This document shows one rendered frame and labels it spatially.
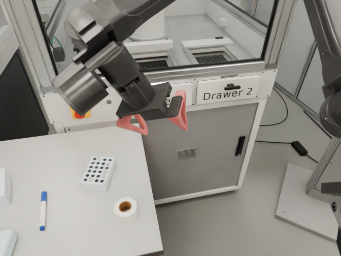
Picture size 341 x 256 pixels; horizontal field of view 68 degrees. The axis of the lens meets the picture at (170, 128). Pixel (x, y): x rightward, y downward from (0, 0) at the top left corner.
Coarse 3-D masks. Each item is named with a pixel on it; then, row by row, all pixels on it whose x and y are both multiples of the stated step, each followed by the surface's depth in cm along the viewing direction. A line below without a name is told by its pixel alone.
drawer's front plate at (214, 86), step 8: (208, 80) 109; (216, 80) 109; (224, 80) 109; (232, 80) 110; (240, 80) 111; (248, 80) 112; (256, 80) 113; (200, 88) 109; (208, 88) 110; (216, 88) 111; (240, 88) 114; (256, 88) 116; (200, 96) 112; (208, 96) 113; (216, 96) 114; (240, 96) 117; (248, 96) 118
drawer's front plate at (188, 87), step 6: (174, 84) 107; (180, 84) 107; (186, 84) 107; (192, 84) 107; (174, 90) 107; (186, 90) 108; (192, 90) 109; (174, 96) 109; (186, 96) 110; (168, 102) 110; (186, 102) 112
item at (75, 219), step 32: (0, 160) 96; (32, 160) 96; (64, 160) 96; (128, 160) 96; (32, 192) 84; (64, 192) 84; (96, 192) 84; (128, 192) 84; (0, 224) 76; (32, 224) 76; (64, 224) 76; (96, 224) 76; (128, 224) 76
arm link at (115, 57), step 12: (108, 48) 39; (120, 48) 38; (96, 60) 39; (108, 60) 38; (120, 60) 38; (132, 60) 40; (108, 72) 39; (120, 72) 39; (132, 72) 40; (120, 84) 40
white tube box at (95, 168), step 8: (96, 160) 91; (104, 160) 92; (112, 160) 91; (88, 168) 88; (96, 168) 89; (104, 168) 88; (112, 168) 90; (88, 176) 85; (96, 176) 85; (88, 184) 83; (96, 184) 83; (104, 184) 82
